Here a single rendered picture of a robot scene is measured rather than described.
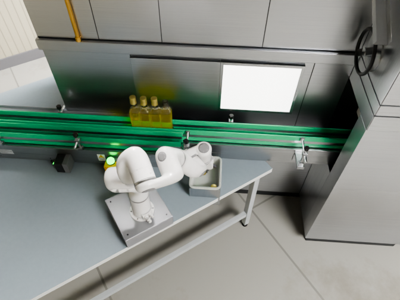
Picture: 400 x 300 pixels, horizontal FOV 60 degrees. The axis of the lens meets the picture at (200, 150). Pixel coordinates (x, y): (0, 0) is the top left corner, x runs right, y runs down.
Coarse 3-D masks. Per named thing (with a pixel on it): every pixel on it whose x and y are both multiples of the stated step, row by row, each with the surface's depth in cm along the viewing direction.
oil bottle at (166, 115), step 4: (168, 108) 188; (164, 112) 187; (168, 112) 187; (164, 116) 189; (168, 116) 189; (164, 120) 192; (168, 120) 192; (172, 120) 198; (164, 124) 194; (168, 124) 194; (172, 124) 199; (164, 128) 197; (168, 128) 196; (172, 128) 200
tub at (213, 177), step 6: (216, 162) 201; (216, 168) 202; (210, 174) 199; (216, 174) 200; (192, 180) 193; (198, 180) 197; (204, 180) 197; (210, 180) 197; (216, 180) 197; (192, 186) 186; (198, 186) 186; (204, 186) 194; (210, 186) 194
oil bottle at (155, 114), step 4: (152, 108) 187; (160, 108) 190; (152, 112) 187; (156, 112) 187; (160, 112) 190; (152, 116) 189; (156, 116) 189; (160, 116) 190; (152, 120) 192; (156, 120) 192; (160, 120) 192; (152, 124) 194; (156, 124) 194; (160, 124) 194
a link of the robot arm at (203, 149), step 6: (198, 144) 158; (204, 144) 158; (186, 150) 157; (192, 150) 157; (198, 150) 157; (204, 150) 157; (210, 150) 157; (192, 156) 156; (198, 156) 159; (204, 156) 157; (210, 156) 162; (204, 162) 165
